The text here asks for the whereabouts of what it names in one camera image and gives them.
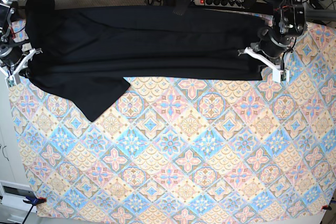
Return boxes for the white power strip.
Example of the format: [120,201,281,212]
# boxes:
[194,0,243,8]

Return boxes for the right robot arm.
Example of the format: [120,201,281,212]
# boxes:
[1,0,42,86]

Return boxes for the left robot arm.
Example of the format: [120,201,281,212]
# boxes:
[238,0,306,83]

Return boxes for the black perforated strap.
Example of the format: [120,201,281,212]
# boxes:
[173,0,196,16]

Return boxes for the black T-shirt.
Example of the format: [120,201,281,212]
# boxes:
[25,0,266,121]

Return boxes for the patterned tablecloth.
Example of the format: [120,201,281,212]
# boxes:
[8,23,335,223]

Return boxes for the orange clamp lower right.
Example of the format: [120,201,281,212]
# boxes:
[322,205,332,210]

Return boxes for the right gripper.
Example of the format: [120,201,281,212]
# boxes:
[1,44,42,79]

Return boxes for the blue clamp lower left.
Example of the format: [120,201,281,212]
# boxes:
[22,196,47,224]

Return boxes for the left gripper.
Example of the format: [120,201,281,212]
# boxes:
[238,26,292,76]

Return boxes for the white cabinet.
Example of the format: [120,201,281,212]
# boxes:
[0,71,40,224]

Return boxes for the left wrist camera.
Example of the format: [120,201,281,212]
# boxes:
[272,69,290,83]

